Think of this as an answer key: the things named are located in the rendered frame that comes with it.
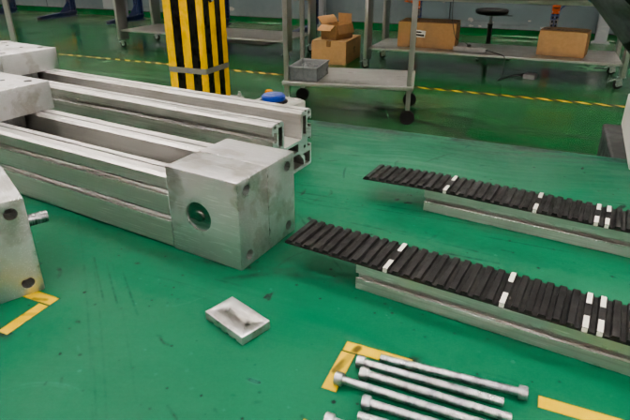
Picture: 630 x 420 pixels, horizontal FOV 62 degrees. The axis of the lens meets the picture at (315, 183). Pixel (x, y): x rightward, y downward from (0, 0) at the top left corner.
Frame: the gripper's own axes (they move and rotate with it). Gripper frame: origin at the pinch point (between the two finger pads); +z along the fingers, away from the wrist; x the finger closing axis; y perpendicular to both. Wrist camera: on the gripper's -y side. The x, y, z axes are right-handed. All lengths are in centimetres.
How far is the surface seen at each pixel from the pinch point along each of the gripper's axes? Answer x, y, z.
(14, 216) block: 20.0, -20.6, 24.9
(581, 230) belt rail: -31, -42, 29
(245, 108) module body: -11.6, -0.5, 14.9
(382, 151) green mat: -31.8, -7.8, 22.0
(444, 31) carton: -363, 299, -68
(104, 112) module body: 5.1, 16.4, 15.1
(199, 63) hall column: -112, 292, -26
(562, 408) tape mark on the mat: -11, -53, 37
